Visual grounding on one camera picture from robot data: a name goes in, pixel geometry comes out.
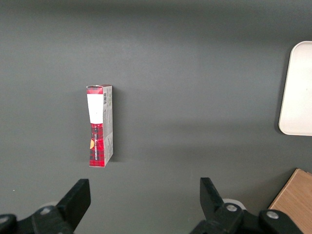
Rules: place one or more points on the cream plastic tray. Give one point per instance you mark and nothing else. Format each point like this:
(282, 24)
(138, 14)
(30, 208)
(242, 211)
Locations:
(299, 92)

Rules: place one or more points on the dark grey table mat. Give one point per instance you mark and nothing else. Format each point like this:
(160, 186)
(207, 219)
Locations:
(182, 73)

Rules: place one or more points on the red and white carton box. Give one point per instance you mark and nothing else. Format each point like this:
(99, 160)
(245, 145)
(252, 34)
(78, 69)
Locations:
(98, 126)

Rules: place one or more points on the wooden drawer cabinet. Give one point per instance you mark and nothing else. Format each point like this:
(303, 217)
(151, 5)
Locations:
(297, 195)

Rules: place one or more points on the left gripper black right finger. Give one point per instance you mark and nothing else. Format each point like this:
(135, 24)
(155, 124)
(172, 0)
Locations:
(214, 209)

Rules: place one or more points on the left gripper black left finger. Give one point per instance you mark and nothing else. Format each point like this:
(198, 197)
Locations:
(70, 204)

